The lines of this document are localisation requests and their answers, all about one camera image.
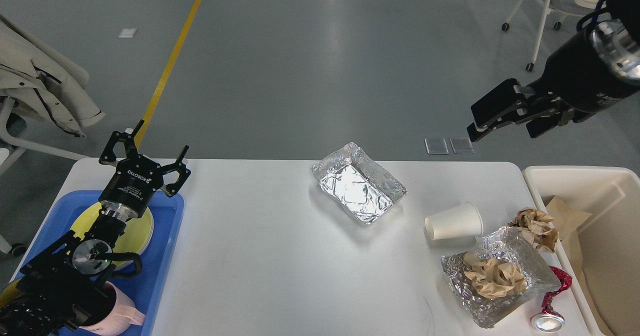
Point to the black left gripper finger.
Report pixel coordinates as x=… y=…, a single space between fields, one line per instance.
x=127 y=139
x=179 y=166

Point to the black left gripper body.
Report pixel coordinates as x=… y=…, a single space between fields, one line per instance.
x=133 y=185

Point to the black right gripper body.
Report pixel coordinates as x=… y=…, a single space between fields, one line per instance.
x=576 y=74

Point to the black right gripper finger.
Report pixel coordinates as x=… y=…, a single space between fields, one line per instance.
x=510 y=103
x=541 y=125

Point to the yellow plastic plate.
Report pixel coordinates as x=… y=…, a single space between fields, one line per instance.
x=135 y=232

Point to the brown paper bag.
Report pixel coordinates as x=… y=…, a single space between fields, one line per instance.
x=567 y=220

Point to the pink mug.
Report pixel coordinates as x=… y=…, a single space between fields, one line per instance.
x=115 y=315

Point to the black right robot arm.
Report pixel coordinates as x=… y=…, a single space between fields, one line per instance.
x=615 y=37

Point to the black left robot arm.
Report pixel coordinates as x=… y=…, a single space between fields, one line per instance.
x=67 y=285

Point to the pale green plate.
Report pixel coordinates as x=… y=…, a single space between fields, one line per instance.
x=149 y=219

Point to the crumpled brown paper ball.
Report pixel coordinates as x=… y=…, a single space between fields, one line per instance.
x=536 y=227

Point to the blue plastic tray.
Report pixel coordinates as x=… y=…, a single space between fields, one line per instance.
x=146 y=289

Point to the beige jacket on chair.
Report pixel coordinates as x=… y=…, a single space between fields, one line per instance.
x=47 y=84

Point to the white paper cup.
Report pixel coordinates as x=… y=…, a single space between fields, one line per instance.
x=460 y=221

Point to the aluminium foil tray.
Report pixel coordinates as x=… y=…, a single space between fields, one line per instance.
x=362 y=186
x=508 y=245

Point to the teal yellow mug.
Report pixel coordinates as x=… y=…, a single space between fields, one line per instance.
x=9 y=294

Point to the beige plastic bin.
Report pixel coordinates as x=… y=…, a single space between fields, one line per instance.
x=609 y=238

